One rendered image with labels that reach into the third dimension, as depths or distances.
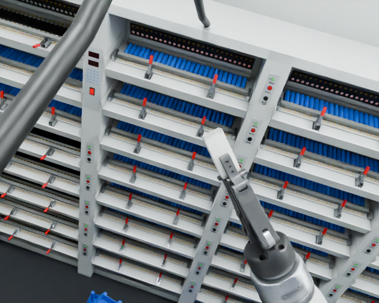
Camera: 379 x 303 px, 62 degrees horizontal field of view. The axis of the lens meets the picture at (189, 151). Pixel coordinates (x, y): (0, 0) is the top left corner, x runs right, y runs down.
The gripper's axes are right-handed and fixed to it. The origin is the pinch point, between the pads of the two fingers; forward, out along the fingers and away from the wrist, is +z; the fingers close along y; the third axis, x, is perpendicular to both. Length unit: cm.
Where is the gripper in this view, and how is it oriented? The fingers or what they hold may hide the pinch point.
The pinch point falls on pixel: (221, 153)
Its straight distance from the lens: 46.7
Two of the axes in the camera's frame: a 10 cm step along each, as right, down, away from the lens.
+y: 1.6, 1.7, -9.7
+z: -4.4, -8.7, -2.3
